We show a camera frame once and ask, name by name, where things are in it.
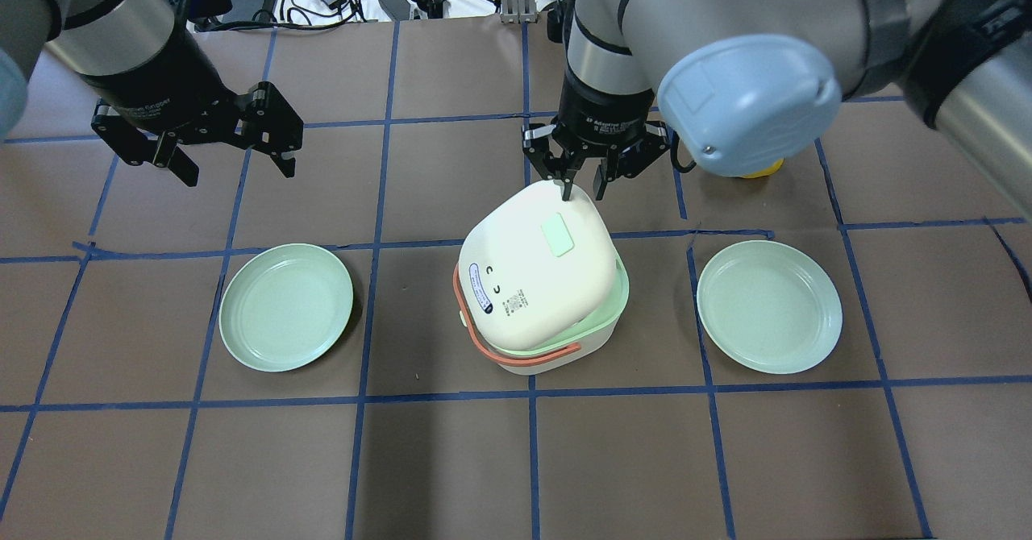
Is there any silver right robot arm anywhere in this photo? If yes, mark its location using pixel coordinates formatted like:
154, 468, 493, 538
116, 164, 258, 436
522, 0, 1030, 216

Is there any white rice cooker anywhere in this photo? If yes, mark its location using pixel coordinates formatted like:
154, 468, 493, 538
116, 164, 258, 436
451, 181, 630, 376

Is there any green plate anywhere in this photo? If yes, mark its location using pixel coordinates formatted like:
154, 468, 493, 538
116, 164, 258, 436
697, 240, 843, 375
218, 243, 355, 372

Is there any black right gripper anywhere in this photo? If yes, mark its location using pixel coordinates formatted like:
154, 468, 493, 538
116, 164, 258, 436
521, 69, 670, 201

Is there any far green plate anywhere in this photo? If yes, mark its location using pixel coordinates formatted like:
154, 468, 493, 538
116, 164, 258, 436
218, 243, 355, 372

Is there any yellow lemon toy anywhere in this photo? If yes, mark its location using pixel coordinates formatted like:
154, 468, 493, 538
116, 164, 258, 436
739, 158, 784, 180

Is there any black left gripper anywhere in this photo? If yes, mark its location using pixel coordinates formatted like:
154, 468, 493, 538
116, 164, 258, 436
80, 28, 305, 187

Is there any near green plate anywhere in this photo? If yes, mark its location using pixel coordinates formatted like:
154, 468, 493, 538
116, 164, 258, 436
697, 240, 843, 375

